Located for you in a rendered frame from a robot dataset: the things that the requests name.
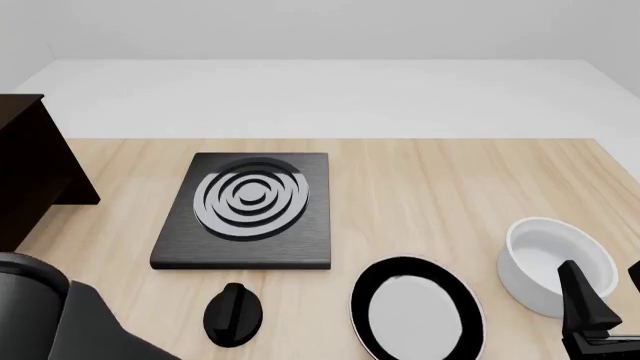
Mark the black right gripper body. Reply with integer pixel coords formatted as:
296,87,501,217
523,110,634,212
563,329,640,360

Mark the black frying pan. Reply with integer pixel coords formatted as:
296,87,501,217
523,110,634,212
347,254,488,360

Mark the dark wooden cabinet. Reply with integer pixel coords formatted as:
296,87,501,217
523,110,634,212
0,93,102,255

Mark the white round bowl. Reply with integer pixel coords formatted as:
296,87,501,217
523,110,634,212
496,216,620,321

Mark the round black stove knob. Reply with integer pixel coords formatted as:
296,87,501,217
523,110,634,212
202,282,264,348

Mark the flat black stove plate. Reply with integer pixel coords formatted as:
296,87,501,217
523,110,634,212
149,151,333,272

